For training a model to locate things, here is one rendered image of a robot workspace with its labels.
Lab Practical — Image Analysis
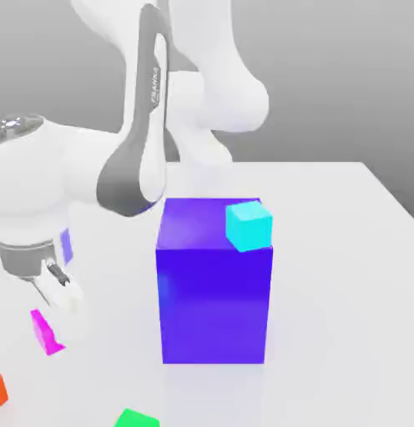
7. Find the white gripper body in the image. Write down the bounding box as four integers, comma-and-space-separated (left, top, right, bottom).
30, 279, 88, 345

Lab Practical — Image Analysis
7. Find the small magenta cube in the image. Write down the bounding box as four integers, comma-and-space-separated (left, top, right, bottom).
28, 309, 67, 357

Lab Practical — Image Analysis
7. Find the small green cube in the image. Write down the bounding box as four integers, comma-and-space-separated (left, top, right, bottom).
113, 407, 160, 427

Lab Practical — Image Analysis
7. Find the small cyan cube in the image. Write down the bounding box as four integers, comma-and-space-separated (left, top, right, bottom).
225, 200, 274, 254

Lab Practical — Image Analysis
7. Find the large blue box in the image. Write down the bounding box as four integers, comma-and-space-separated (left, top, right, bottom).
155, 197, 274, 365

